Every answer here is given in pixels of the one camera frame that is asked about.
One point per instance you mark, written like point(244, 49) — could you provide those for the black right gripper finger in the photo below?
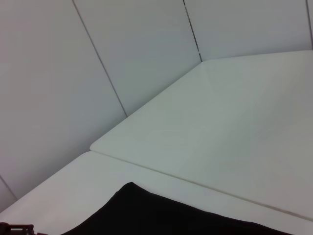
point(17, 229)

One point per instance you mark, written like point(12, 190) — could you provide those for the black t-shirt with white print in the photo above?
point(171, 215)

